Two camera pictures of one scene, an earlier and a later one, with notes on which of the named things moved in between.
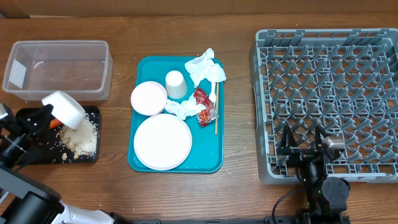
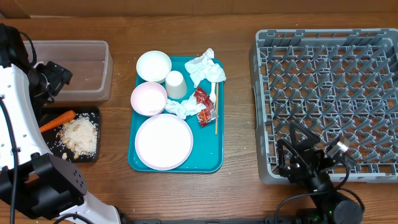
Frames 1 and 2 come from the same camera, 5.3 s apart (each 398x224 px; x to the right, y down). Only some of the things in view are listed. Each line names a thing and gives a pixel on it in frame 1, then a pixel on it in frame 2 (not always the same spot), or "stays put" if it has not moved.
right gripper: (300, 154) → (300, 162)
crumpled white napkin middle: (186, 108) stays put
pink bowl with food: (148, 98) stays put
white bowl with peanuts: (65, 109) → (153, 66)
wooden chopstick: (217, 89) stays put
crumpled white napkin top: (205, 66) stays put
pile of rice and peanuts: (81, 142) stays put
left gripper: (29, 120) → (57, 74)
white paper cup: (176, 86) stays put
